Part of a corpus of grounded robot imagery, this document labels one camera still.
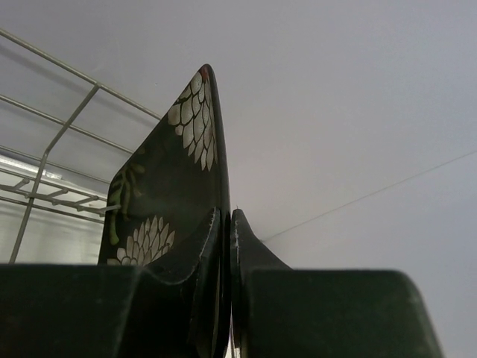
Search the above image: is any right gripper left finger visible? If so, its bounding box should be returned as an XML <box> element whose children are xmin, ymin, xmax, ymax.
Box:
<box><xmin>150</xmin><ymin>207</ymin><xmax>221</xmax><ymax>357</ymax></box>

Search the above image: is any black floral square plate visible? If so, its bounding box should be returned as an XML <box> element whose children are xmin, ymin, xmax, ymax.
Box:
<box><xmin>97</xmin><ymin>63</ymin><xmax>231</xmax><ymax>358</ymax></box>

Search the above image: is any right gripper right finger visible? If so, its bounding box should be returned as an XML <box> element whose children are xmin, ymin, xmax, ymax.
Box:
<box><xmin>230</xmin><ymin>209</ymin><xmax>290</xmax><ymax>357</ymax></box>

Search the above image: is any grey wire dish rack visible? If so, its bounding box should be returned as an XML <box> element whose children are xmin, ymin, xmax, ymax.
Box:
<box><xmin>1</xmin><ymin>31</ymin><xmax>160</xmax><ymax>263</ymax></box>

